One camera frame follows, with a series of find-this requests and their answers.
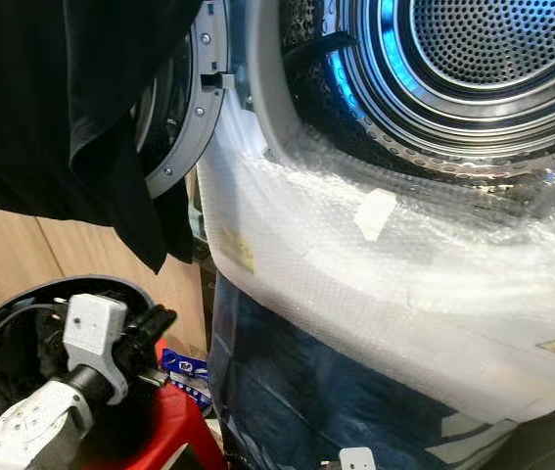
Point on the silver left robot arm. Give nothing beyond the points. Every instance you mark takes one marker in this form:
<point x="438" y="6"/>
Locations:
<point x="32" y="426"/>

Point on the dark clothes pile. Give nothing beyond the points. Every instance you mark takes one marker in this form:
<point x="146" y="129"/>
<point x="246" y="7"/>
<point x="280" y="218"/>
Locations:
<point x="13" y="372"/>

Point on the bubble-wrapped white washing machine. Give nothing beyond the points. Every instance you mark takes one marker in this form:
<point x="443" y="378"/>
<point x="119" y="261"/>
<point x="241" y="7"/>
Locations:
<point x="394" y="294"/>

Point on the blue white printed packet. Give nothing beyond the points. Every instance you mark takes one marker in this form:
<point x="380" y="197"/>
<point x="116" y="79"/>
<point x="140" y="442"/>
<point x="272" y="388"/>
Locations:
<point x="184" y="367"/>

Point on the red plastic stool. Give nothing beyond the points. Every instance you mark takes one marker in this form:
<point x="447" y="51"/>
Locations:
<point x="169" y="421"/>

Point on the yellow rectangular sticker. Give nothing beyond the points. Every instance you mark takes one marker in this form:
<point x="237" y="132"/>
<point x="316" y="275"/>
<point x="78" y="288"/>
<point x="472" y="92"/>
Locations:
<point x="238" y="250"/>

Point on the grey round washer door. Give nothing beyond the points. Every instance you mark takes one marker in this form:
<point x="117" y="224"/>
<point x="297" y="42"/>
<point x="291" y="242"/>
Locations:
<point x="199" y="108"/>

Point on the white tape piece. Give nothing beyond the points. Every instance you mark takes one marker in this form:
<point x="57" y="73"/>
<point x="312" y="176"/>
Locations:
<point x="375" y="215"/>

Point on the black hanging garment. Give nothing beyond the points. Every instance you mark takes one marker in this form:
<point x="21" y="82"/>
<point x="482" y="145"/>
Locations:
<point x="52" y="88"/>

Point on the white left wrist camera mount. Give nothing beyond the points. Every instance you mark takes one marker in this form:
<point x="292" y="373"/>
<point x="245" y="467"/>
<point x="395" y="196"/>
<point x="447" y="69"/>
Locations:
<point x="96" y="333"/>

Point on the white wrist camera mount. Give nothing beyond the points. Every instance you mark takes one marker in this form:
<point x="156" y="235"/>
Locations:
<point x="96" y="333"/>
<point x="357" y="459"/>

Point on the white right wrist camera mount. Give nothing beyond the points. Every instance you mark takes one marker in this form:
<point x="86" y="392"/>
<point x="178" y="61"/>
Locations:
<point x="357" y="459"/>

